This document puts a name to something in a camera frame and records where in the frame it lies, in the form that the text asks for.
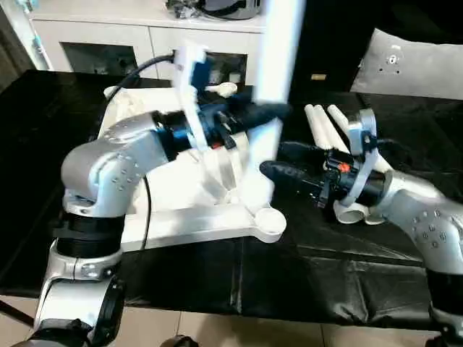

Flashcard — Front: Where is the black tangled clutter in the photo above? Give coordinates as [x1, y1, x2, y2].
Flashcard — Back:
[165, 0, 203, 20]

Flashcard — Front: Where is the black sofa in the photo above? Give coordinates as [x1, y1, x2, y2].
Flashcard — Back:
[266, 0, 463, 97]

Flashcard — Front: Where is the grey helmet with black strap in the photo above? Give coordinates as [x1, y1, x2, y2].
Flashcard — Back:
[200, 0, 262, 21]

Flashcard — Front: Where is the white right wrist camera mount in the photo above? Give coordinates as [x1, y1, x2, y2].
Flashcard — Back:
[339, 108, 394, 207]

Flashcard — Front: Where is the grey cushion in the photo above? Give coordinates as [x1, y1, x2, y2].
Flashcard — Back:
[349, 27, 463, 100]

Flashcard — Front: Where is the white plastic table leg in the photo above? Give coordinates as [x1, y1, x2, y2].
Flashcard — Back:
[305, 103, 366, 226]
[327, 104, 391, 174]
[313, 103, 388, 226]
[240, 0, 308, 205]

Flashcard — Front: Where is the black work mat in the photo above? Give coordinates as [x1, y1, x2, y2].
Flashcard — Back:
[0, 68, 463, 332]

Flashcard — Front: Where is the white sideboard cabinet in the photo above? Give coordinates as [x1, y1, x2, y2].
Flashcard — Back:
[28, 0, 268, 90]

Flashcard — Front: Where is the white plastic table top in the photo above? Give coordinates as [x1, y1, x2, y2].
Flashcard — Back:
[95, 82, 289, 252]

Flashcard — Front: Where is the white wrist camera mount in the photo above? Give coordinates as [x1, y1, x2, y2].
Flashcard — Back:
[339, 108, 394, 207]
[171, 45, 215, 155]

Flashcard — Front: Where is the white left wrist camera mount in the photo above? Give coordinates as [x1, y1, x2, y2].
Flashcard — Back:
[171, 45, 215, 155]

